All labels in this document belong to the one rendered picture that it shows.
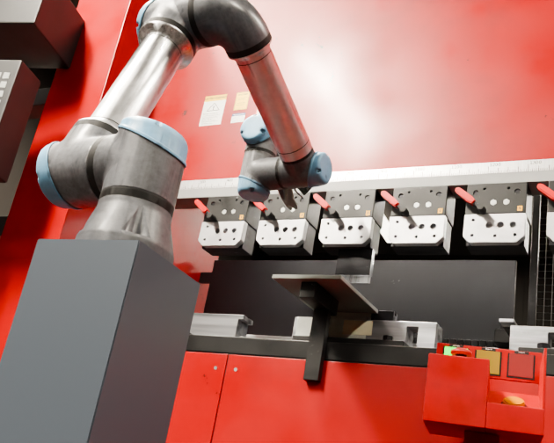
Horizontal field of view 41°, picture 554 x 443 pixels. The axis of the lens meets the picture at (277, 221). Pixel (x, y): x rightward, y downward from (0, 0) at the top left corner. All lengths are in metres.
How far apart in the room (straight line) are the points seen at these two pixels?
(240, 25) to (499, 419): 0.85
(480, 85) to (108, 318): 1.41
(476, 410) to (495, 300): 1.11
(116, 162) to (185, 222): 1.68
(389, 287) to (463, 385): 1.21
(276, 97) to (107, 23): 1.27
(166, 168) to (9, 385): 0.38
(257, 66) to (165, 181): 0.43
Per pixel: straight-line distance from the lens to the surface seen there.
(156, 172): 1.14
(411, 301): 2.51
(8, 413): 1.07
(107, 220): 1.11
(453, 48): 2.25
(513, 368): 1.54
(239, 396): 1.90
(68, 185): 1.25
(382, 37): 2.36
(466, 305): 2.46
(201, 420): 1.95
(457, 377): 1.38
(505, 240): 1.91
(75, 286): 1.06
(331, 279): 1.74
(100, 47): 2.65
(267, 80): 1.51
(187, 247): 2.83
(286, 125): 1.56
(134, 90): 1.37
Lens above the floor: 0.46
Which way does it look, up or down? 22 degrees up
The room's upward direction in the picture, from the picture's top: 10 degrees clockwise
